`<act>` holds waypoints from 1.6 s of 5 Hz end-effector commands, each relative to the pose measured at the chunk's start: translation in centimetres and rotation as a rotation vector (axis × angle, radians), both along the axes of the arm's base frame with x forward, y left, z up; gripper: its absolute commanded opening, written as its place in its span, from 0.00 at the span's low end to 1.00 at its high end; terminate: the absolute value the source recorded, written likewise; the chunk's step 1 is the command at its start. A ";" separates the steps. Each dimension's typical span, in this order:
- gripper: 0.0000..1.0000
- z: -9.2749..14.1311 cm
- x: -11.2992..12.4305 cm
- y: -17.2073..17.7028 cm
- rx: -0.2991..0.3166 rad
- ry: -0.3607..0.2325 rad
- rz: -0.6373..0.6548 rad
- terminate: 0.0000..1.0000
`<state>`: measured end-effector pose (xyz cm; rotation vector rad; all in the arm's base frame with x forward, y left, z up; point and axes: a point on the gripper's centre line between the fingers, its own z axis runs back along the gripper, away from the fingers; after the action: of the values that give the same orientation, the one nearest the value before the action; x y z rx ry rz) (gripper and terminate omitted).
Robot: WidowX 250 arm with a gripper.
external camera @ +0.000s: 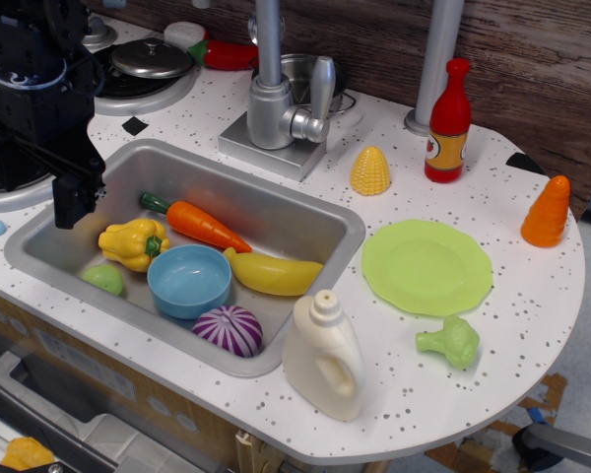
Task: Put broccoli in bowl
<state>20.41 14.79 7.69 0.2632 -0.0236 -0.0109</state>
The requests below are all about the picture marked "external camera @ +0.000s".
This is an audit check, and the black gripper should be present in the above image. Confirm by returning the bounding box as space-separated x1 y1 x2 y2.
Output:
0 85 105 230

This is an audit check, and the green toy broccoli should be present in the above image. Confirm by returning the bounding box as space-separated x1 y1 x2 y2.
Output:
415 315 480 370

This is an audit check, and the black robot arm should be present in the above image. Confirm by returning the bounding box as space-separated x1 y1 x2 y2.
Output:
0 1 105 230

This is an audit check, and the blue plastic bowl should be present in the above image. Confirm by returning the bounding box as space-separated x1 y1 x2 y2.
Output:
147 244 232 320

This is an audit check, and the yellow toy bell pepper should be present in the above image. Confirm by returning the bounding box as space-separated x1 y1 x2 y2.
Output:
98 219 170 273

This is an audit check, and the green toy apple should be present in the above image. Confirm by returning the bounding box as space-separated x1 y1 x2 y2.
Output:
82 264 124 296

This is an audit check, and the orange toy carrot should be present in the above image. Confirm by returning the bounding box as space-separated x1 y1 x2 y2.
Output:
139 192 252 253

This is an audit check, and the black stove burner rear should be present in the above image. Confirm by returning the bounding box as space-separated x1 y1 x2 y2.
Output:
94 45 198 117

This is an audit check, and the metal sink basin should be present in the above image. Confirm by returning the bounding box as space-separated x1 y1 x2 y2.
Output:
4 139 365 377

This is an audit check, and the silver pot lid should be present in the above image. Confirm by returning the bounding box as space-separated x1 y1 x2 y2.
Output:
110 37 194 80

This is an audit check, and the silver stove knob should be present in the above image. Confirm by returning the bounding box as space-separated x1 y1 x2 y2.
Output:
82 17 118 50

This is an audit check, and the white round plastic lid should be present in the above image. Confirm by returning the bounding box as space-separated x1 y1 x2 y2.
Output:
164 22 208 49

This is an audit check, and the red toy chili pepper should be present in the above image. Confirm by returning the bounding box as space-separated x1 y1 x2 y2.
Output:
187 39 258 71

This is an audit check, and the purple toy onion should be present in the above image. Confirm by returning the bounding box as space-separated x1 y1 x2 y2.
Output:
191 304 263 358

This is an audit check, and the yellow toy banana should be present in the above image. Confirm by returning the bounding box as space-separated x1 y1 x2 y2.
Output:
223 247 323 297

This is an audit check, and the silver toy faucet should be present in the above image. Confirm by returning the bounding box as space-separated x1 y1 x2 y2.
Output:
218 0 336 181

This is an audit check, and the silver metal pot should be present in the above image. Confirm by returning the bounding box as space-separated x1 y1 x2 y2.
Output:
281 54 357 117

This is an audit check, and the yellow toy in oven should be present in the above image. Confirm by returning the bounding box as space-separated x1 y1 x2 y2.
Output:
0 437 55 471

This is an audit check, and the yellow toy corn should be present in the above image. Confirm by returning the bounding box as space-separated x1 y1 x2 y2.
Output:
350 146 391 196

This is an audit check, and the cream plastic detergent bottle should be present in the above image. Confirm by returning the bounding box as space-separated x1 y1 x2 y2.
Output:
283 290 366 422

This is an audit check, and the light green plastic plate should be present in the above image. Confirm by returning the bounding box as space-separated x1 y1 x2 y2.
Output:
361 220 493 317

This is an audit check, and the red toy ketchup bottle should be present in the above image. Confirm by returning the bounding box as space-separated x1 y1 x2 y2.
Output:
425 58 471 183

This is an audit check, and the grey vertical pole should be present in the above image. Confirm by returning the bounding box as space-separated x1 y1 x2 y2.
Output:
405 0 465 136

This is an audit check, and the orange toy cone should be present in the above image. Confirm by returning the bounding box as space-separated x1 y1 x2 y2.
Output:
520 175 571 247

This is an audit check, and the grey oven door handle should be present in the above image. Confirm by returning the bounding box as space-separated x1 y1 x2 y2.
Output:
0 351 133 472

